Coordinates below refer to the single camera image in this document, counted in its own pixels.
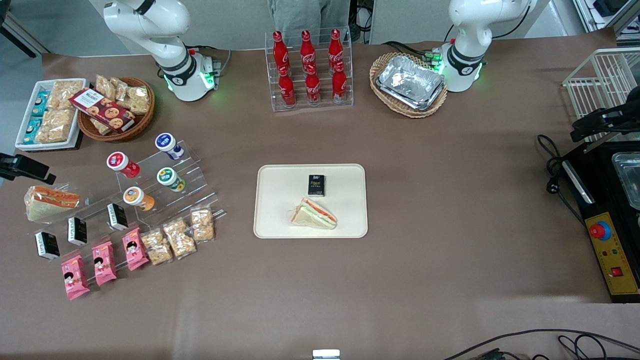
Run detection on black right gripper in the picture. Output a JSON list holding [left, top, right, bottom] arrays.
[[0, 153, 57, 185]]

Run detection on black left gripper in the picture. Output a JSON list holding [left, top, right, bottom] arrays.
[[570, 98, 640, 144]]

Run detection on green cap gum bottle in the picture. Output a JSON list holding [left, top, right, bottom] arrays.
[[156, 167, 187, 194]]

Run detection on white rectangular snack tray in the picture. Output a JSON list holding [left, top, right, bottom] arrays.
[[14, 78, 87, 152]]

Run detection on red cap gum bottle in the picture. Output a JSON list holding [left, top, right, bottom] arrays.
[[105, 151, 142, 180]]

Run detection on orange cap gum bottle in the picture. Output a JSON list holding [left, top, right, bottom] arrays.
[[122, 186, 156, 212]]

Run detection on blue cap gum bottle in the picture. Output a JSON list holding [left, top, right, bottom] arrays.
[[154, 132, 185, 161]]

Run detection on cream plastic serving tray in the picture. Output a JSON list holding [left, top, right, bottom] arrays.
[[253, 163, 369, 240]]

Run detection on wrapped triangle sandwich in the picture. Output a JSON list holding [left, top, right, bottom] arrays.
[[289, 197, 338, 231], [23, 185, 81, 223]]

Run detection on blue snack pack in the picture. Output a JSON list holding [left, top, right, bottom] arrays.
[[30, 89, 51, 119], [22, 117, 44, 146]]

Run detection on large crispy snack bag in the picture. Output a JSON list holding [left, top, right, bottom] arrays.
[[49, 79, 85, 111], [35, 108, 76, 145]]

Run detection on black sealing machine yellow panel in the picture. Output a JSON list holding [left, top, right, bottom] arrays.
[[562, 139, 640, 305]]

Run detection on black and white box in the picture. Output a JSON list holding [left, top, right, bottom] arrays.
[[34, 230, 61, 261], [106, 202, 130, 232], [66, 215, 89, 247]]

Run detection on low clear acrylic display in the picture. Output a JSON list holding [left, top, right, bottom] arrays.
[[29, 187, 228, 283]]

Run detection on red cookie box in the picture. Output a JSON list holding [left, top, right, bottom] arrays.
[[68, 87, 137, 133]]

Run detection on red emergency stop button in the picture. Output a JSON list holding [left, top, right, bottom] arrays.
[[588, 219, 613, 242]]

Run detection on pink snack pack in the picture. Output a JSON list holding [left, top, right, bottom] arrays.
[[91, 240, 118, 287], [60, 254, 91, 301], [121, 227, 150, 272]]

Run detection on brown wicker snack basket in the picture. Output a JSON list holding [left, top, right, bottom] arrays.
[[77, 76, 156, 143]]

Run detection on small crispy snack bag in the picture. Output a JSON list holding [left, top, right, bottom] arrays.
[[162, 217, 197, 260], [189, 206, 216, 244], [140, 228, 174, 266]]

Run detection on clear acrylic step stand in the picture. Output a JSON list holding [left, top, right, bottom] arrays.
[[112, 140, 221, 226]]

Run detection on silver foil container stack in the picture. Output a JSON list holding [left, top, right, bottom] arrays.
[[375, 55, 446, 112]]

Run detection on wicker basket with foil containers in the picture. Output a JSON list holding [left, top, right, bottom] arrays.
[[369, 52, 449, 119]]

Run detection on clear acrylic bottle rack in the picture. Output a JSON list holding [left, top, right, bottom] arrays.
[[264, 26, 355, 113]]

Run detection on red cola bottle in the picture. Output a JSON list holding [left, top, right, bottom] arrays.
[[331, 60, 349, 103], [328, 28, 345, 66], [272, 30, 291, 71], [304, 63, 322, 105], [277, 65, 297, 108], [299, 29, 317, 68]]

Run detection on black box with gold print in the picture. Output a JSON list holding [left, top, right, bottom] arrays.
[[307, 174, 327, 198]]

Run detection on person in grey trousers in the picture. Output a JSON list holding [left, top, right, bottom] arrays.
[[267, 0, 351, 44]]

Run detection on white wire rack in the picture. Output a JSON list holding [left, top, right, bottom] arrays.
[[562, 47, 640, 147]]

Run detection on black power cable with plug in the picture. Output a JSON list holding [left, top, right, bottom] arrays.
[[537, 133, 587, 227]]

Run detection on aluminium frame shelf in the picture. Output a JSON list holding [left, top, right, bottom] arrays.
[[572, 0, 640, 49]]

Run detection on black base cable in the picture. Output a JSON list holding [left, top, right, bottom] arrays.
[[382, 40, 452, 62]]

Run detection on long black cable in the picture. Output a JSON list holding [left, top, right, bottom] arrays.
[[442, 328, 640, 360]]

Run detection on grey base cables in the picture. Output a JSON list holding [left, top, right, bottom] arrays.
[[187, 44, 234, 77]]

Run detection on looped black cable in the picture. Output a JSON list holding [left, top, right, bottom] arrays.
[[557, 333, 609, 360]]

